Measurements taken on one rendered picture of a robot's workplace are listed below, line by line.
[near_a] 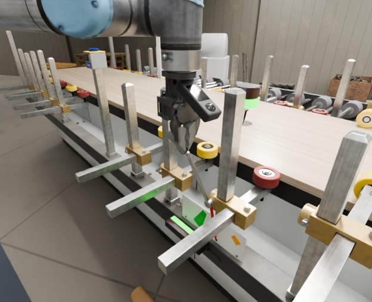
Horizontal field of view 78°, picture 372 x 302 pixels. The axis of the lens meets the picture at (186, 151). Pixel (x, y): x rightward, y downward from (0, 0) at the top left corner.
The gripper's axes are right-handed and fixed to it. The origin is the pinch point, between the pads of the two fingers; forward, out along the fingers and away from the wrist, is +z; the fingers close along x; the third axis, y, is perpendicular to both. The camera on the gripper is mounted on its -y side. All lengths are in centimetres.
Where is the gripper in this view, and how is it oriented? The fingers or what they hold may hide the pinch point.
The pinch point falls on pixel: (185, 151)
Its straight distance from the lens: 60.5
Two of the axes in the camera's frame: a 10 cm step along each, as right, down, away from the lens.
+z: -0.1, 8.8, 4.7
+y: -6.8, -3.5, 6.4
